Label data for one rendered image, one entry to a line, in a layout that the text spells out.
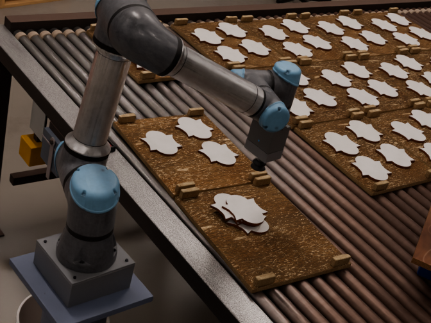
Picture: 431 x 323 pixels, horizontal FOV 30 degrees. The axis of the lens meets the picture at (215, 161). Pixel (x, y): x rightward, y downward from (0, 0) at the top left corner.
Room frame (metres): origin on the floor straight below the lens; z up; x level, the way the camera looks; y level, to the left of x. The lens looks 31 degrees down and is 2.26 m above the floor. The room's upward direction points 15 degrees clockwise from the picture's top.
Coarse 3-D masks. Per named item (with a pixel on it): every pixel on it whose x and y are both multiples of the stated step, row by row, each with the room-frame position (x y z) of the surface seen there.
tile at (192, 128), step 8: (184, 120) 2.37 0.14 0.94; (192, 120) 2.38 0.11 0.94; (200, 120) 2.40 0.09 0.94; (176, 128) 2.31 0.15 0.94; (184, 128) 2.32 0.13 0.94; (192, 128) 2.33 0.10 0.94; (200, 128) 2.34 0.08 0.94; (208, 128) 2.36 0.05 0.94; (192, 136) 2.29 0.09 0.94; (200, 136) 2.29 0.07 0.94; (208, 136) 2.31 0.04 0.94
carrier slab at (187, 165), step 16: (128, 128) 2.23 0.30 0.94; (144, 128) 2.26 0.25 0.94; (160, 128) 2.29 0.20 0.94; (128, 144) 2.16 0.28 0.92; (144, 144) 2.16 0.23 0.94; (192, 144) 2.24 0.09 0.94; (144, 160) 2.08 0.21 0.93; (160, 160) 2.10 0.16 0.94; (176, 160) 2.12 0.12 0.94; (192, 160) 2.15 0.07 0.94; (208, 160) 2.17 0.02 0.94; (240, 160) 2.23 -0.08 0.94; (160, 176) 2.01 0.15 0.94; (176, 176) 2.03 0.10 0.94; (192, 176) 2.06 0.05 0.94; (208, 176) 2.08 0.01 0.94; (224, 176) 2.11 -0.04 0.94; (240, 176) 2.13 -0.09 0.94; (176, 192) 1.95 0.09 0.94
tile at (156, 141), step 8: (152, 136) 2.21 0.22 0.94; (160, 136) 2.23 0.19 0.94; (168, 136) 2.24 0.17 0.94; (152, 144) 2.16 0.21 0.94; (160, 144) 2.18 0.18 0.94; (168, 144) 2.19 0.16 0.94; (176, 144) 2.20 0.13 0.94; (160, 152) 2.13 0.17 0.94; (168, 152) 2.14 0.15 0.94; (176, 152) 2.16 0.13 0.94
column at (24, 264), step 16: (32, 256) 1.59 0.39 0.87; (16, 272) 1.53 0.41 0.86; (32, 272) 1.53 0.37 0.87; (32, 288) 1.47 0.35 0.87; (48, 288) 1.49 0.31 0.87; (128, 288) 1.57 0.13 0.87; (144, 288) 1.58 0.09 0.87; (48, 304) 1.44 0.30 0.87; (64, 304) 1.45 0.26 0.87; (80, 304) 1.46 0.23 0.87; (96, 304) 1.48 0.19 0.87; (112, 304) 1.49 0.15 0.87; (128, 304) 1.51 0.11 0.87; (48, 320) 1.50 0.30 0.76; (64, 320) 1.40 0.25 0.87; (80, 320) 1.41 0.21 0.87; (96, 320) 1.51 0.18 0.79
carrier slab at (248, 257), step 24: (216, 192) 2.01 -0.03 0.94; (240, 192) 2.04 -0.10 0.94; (264, 192) 2.08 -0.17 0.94; (192, 216) 1.86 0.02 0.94; (216, 216) 1.89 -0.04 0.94; (288, 216) 1.99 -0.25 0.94; (216, 240) 1.78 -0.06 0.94; (240, 240) 1.81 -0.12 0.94; (264, 240) 1.84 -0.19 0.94; (288, 240) 1.87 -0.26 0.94; (312, 240) 1.90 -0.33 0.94; (240, 264) 1.70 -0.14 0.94; (264, 264) 1.73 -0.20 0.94; (288, 264) 1.76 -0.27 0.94; (312, 264) 1.79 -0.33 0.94; (264, 288) 1.64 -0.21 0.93
